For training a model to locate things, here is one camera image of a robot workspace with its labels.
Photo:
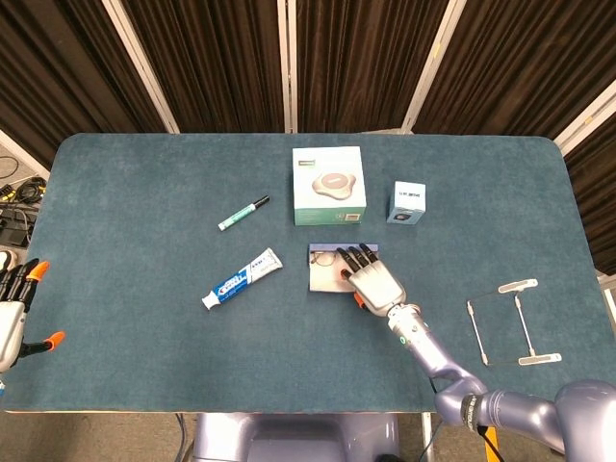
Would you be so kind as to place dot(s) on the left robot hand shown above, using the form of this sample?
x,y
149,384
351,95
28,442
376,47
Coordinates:
x,y
9,327

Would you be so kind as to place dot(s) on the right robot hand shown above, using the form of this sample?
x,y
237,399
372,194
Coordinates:
x,y
377,286

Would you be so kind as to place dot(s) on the card with glasses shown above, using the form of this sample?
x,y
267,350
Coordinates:
x,y
327,281

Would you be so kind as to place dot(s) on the thin metal frame eyeglasses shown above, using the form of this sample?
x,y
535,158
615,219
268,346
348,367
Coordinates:
x,y
327,260

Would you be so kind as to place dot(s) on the right purple robot arm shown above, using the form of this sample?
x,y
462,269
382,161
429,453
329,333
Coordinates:
x,y
423,346

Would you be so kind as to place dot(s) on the small light-blue speaker box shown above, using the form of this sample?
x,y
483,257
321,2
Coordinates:
x,y
406,202

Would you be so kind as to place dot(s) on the black power adapter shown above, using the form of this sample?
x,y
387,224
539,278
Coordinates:
x,y
14,236

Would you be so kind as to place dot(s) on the teal speakerphone product box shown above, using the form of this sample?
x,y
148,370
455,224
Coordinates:
x,y
329,183

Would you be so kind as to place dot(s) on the blue white toothpaste tube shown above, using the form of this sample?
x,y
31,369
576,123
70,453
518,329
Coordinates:
x,y
240,279

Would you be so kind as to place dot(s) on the blue felt table cover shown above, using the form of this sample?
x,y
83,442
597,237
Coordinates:
x,y
144,289

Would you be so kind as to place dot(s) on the green marker pen black cap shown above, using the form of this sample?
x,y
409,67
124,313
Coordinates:
x,y
240,214

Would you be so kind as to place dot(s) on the white table leg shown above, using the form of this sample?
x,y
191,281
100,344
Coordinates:
x,y
427,438

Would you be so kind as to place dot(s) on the purple robot torso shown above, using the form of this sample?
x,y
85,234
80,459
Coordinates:
x,y
298,438

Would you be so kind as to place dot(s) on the brown curtain partition panel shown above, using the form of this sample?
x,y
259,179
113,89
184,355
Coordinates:
x,y
597,192
361,62
216,62
520,62
58,72

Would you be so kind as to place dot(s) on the white frame clear stand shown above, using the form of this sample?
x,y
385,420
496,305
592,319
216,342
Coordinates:
x,y
519,286

